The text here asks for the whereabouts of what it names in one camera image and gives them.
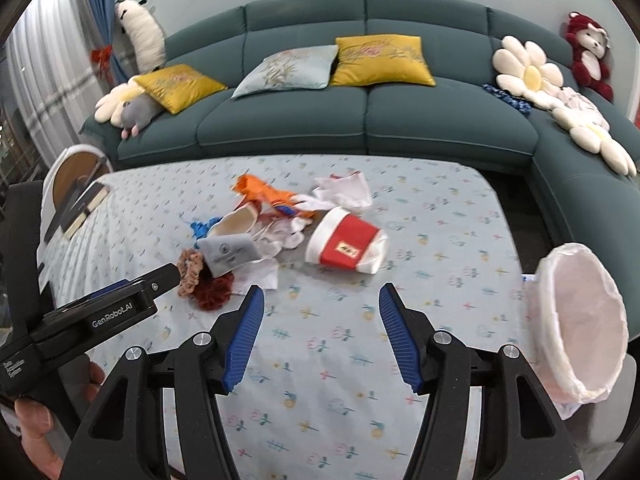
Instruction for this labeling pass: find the brown scrunchie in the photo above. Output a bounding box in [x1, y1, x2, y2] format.
[177, 249, 206, 298]

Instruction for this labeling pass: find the white chair with wooden seat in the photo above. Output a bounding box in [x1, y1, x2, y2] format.
[41, 144, 113, 221]

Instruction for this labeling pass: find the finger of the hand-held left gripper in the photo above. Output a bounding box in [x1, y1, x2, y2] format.
[75, 280, 136, 308]
[131, 261, 182, 307]

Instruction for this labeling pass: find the waste bin with white liner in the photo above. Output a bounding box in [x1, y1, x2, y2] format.
[520, 242, 632, 447]

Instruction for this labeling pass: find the white paper sheet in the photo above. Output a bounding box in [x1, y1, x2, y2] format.
[230, 257, 280, 291]

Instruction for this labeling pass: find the white red paper bucket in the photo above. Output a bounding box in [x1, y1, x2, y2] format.
[305, 206, 390, 275]

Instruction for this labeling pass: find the red monkey plush toy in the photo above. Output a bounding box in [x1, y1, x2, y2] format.
[565, 11, 615, 103]

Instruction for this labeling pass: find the pale pink folded cloth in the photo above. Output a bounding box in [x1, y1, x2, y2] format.
[555, 86, 601, 116]

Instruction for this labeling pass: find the red white snack wrapper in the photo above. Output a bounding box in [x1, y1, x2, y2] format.
[260, 192, 321, 223]

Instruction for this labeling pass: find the red curtain tie bow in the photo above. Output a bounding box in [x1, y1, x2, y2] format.
[91, 45, 115, 81]

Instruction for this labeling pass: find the teal fabric sofa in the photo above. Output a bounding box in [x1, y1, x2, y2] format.
[80, 0, 640, 271]

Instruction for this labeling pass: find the long white plush toy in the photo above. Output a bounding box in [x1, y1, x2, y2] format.
[114, 0, 167, 73]

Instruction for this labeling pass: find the light blue embroidered cushion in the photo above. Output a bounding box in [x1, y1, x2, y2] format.
[231, 44, 340, 99]

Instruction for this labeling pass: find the person's left hand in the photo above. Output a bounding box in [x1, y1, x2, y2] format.
[12, 359, 107, 468]

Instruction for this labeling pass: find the small yellow embroidered cushion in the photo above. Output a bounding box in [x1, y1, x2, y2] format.
[135, 64, 228, 115]

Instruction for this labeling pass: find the white daisy cushion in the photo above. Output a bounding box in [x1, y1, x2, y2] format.
[94, 76, 151, 125]
[492, 35, 565, 111]
[550, 105, 638, 177]

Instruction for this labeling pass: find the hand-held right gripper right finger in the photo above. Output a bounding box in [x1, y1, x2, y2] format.
[378, 282, 583, 480]

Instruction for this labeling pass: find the grey plush toy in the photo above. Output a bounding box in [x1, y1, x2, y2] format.
[111, 96, 163, 140]

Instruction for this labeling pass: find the large yellow embroidered cushion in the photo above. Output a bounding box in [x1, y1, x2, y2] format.
[330, 35, 436, 87]

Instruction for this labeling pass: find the dark red fluffy scrunchie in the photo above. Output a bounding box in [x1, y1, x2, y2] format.
[192, 274, 236, 313]

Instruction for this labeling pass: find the blue plastic wrapper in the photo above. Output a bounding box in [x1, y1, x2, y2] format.
[190, 217, 223, 238]

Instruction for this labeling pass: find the white sheer curtain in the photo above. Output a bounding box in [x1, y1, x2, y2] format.
[0, 0, 108, 171]

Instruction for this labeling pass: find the grey printed pouch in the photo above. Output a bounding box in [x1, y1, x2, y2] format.
[196, 232, 261, 277]

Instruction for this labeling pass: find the orange plastic wrapper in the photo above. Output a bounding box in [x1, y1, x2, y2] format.
[232, 174, 296, 206]

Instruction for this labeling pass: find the blue ruffled scrunchie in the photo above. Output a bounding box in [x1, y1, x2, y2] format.
[482, 82, 532, 113]

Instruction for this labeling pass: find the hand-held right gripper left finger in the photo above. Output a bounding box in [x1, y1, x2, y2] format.
[60, 284, 266, 480]

